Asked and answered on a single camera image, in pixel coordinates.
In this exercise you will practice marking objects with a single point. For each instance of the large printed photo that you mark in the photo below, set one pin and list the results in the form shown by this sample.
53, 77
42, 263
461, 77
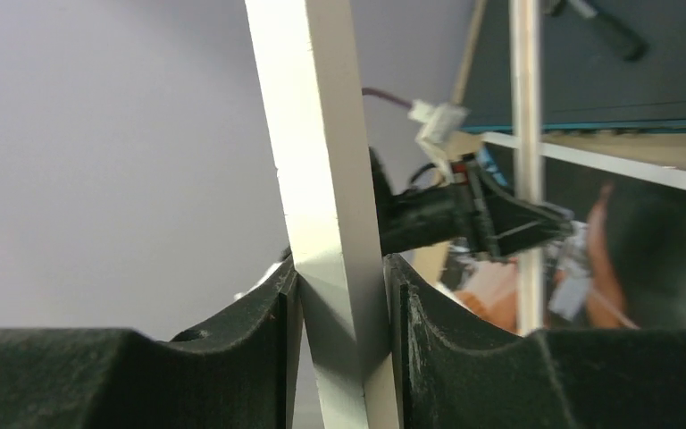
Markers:
623, 264

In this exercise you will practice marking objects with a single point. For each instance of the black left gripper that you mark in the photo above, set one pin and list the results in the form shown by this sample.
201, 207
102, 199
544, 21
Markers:
488, 215

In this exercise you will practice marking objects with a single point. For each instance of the white wooden picture frame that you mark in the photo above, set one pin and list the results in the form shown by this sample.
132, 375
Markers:
307, 64

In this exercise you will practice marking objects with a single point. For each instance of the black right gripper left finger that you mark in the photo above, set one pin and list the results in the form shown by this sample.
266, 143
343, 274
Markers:
236, 369

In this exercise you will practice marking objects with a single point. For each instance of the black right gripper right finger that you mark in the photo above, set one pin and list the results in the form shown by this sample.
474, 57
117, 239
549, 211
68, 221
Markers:
455, 370

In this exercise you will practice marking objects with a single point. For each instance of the dark network switch box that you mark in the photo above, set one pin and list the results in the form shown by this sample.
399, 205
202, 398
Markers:
585, 86

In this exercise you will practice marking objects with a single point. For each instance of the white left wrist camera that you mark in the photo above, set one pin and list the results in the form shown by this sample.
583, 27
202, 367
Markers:
442, 141

